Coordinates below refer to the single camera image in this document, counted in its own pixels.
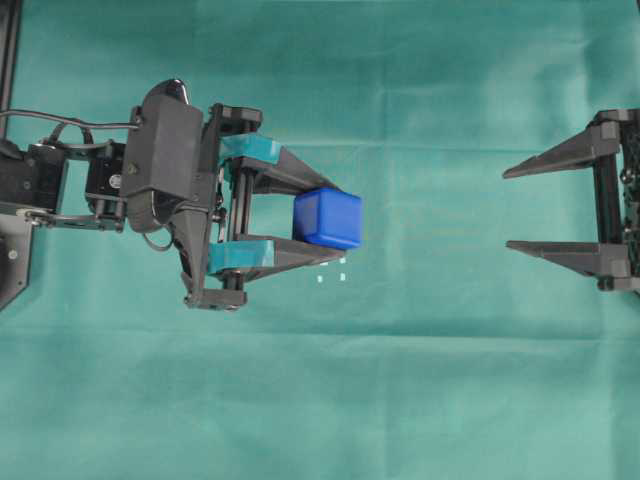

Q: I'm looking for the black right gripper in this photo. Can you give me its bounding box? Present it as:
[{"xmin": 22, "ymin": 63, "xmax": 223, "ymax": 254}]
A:
[{"xmin": 502, "ymin": 109, "xmax": 639, "ymax": 293}]

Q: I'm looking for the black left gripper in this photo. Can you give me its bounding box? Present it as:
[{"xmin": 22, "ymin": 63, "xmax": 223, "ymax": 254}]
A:
[{"xmin": 179, "ymin": 103, "xmax": 346, "ymax": 310}]

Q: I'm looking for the blue plastic block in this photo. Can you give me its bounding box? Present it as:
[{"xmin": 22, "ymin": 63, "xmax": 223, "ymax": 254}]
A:
[{"xmin": 292, "ymin": 188, "xmax": 363, "ymax": 250}]

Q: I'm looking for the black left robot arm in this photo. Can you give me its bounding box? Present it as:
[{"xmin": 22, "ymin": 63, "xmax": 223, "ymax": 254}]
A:
[{"xmin": 1, "ymin": 95, "xmax": 361, "ymax": 310}]

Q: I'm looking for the green table cloth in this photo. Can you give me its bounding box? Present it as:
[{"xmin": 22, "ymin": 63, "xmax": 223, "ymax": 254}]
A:
[{"xmin": 1, "ymin": 1, "xmax": 639, "ymax": 479}]

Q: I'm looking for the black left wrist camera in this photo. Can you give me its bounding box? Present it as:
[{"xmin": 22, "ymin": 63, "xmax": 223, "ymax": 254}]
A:
[{"xmin": 120, "ymin": 79, "xmax": 203, "ymax": 233}]

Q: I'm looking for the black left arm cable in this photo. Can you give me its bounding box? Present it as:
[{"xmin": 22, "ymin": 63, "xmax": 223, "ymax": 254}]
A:
[{"xmin": 0, "ymin": 109, "xmax": 176, "ymax": 251}]

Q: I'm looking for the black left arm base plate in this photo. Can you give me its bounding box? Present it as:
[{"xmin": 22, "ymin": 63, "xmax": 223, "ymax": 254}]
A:
[{"xmin": 1, "ymin": 209, "xmax": 33, "ymax": 309}]

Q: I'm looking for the black aluminium frame rail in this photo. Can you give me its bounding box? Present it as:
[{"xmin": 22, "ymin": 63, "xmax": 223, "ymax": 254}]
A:
[{"xmin": 0, "ymin": 0, "xmax": 23, "ymax": 110}]

